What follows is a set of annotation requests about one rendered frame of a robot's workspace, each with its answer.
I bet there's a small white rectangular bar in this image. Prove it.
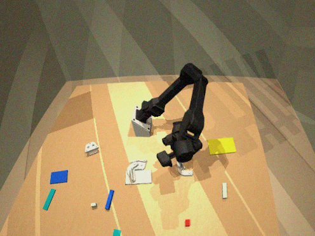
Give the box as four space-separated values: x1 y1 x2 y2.
222 183 227 199

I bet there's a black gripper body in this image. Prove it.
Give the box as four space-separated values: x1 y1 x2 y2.
156 139 203 167

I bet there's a yellow flat plate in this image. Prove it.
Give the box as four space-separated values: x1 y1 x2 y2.
208 137 236 155

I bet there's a teal flat bar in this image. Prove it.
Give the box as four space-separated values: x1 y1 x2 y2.
43 189 56 210

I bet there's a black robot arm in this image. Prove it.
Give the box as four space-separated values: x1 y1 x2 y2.
135 63 208 162

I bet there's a blue rectangular bar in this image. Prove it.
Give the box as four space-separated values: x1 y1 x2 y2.
105 190 114 210

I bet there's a blue flat plate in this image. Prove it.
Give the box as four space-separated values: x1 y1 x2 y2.
50 170 68 184

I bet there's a teal square block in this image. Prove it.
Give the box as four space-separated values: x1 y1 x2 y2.
113 229 121 236

